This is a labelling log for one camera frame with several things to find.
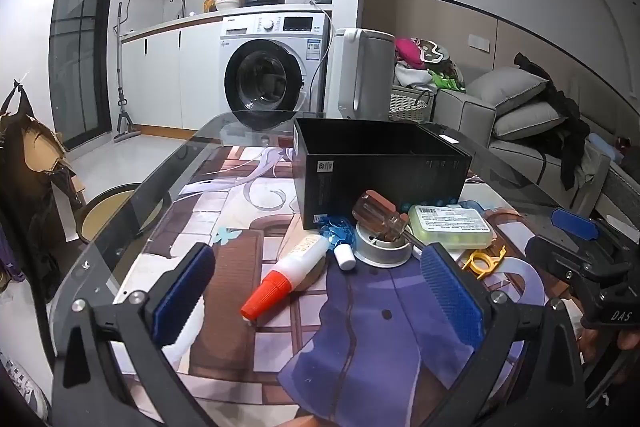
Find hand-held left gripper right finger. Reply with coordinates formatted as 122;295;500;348
420;243;586;427

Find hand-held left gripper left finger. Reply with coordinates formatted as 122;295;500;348
50;243;217;427

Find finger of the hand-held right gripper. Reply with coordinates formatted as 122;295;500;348
551;208;626;260
524;236;608;295

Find yellow plastic clip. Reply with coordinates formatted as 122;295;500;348
460;244;507;280

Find green case with white label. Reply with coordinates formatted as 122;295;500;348
407;203;495;250

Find amber handle screwdriver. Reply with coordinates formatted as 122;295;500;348
352;190;436;255

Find white orange-capped glue bottle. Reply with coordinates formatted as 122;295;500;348
241;234;330;322

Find black cardboard box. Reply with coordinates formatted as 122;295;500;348
292;117;473;231

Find person's right hand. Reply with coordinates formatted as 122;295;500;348
575;299;640;364

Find light blue cloth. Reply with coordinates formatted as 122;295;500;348
587;133;621;162

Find grey round disc device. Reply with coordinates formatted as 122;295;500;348
354;222;412;267

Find black clothing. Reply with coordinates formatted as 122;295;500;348
514;53;592;192

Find round wooden stool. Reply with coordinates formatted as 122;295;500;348
75;183;166;244

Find small grey pillow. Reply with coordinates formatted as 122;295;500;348
492;101;568;142

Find blue bottle with white cap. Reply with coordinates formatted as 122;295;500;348
318;214;357;270

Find dark cloth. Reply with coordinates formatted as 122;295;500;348
27;157;83;303

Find large grey pillow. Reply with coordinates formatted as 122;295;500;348
465;67;550;115

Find grey sofa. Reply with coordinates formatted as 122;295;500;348
435;67;640;228

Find white sneaker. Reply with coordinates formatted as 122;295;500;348
0;352;51;423

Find flat mop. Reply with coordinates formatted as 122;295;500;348
112;2;142;144

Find green garment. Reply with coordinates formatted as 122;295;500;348
430;69;466;94

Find wicker laundry basket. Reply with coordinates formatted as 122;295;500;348
389;84;436;122

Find brown cardboard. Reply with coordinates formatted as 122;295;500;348
0;112;86;208

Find white lower kitchen cabinets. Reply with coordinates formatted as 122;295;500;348
120;14;226;132

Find white cloth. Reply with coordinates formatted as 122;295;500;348
395;62;437;90

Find white air purifier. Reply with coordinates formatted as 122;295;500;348
325;28;397;122

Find pink garment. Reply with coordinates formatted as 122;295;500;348
395;38;426;68

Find dark glass door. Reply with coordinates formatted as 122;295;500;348
47;0;132;152

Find white washing machine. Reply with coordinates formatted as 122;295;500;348
220;12;332;120

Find white cable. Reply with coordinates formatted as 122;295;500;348
306;1;334;110

